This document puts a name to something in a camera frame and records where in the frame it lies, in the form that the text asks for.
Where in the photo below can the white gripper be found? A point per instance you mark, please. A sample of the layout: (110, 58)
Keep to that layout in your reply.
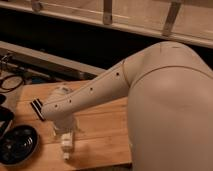
(67, 144)

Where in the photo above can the black ceramic bowl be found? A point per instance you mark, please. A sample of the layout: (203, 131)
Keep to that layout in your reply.
(18, 144)

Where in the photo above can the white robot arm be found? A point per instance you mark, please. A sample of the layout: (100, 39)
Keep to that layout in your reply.
(169, 92)

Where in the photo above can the black chopsticks pair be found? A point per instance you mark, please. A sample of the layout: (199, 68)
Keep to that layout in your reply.
(36, 104)

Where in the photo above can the black device at left edge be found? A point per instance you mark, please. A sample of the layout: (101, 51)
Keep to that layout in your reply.
(6, 116)

